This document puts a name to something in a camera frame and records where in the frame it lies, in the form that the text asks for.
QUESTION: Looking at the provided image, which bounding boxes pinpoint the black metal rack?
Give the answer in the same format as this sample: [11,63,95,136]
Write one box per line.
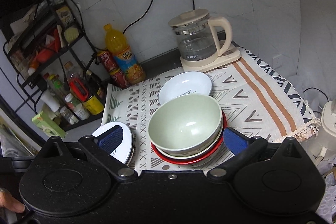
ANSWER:
[3,0,108,132]

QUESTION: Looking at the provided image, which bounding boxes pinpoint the small white pill bottle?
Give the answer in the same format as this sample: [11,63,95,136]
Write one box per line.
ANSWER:
[65,93,90,121]

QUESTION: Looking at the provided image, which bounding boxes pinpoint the green-label sauce bottle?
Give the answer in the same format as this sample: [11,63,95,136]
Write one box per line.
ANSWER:
[43,73,67,98]

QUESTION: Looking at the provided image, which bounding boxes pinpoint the person's left hand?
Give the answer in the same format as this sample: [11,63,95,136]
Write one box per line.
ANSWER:
[0,191,26,214]

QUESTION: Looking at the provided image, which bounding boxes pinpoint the small white dish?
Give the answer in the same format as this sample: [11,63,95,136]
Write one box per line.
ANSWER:
[158,71,213,105]

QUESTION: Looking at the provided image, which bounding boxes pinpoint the cream kettle base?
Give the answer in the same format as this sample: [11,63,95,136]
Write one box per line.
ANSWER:
[180,40,241,73]

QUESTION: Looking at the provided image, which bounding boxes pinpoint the red and black bowl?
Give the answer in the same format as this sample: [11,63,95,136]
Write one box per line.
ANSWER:
[151,111,228,166]

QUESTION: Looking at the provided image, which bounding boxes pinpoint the patterned fringed table cloth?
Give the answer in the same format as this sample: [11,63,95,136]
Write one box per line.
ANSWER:
[101,48,319,172]

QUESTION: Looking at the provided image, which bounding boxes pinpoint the pale green bowl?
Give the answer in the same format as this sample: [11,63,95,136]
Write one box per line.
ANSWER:
[148,94,223,153]
[155,119,227,160]

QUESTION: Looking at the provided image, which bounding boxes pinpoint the green carton box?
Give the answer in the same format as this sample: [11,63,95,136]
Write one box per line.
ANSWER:
[32,111,67,138]

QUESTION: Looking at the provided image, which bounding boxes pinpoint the glass kettle with cream handle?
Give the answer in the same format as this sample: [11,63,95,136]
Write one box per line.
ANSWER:
[168,9,233,68]

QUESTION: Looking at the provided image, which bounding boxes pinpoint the small clear spice jar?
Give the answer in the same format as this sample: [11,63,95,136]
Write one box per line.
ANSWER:
[60,106,79,125]

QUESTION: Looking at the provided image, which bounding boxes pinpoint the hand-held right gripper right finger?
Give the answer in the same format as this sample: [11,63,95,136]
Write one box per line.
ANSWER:
[207,127,314,177]

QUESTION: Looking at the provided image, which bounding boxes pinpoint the white plastic appliance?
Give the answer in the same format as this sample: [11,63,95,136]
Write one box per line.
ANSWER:
[302,101,336,161]

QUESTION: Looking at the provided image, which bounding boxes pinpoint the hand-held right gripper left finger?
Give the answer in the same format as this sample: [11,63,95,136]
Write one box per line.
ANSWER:
[38,126,137,178]

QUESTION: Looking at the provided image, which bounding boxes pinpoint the dark sauce jug, red handle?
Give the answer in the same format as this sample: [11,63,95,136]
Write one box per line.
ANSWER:
[67,69,105,115]

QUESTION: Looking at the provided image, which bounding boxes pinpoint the red drink can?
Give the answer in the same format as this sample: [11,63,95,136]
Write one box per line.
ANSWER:
[97,50,118,73]
[110,68,130,89]

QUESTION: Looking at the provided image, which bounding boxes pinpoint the orange juice bottle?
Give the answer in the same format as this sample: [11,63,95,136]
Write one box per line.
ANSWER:
[103,24,146,84]

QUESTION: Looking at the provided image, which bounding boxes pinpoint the white deep plate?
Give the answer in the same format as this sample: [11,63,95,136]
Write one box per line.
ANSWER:
[91,121,132,165]

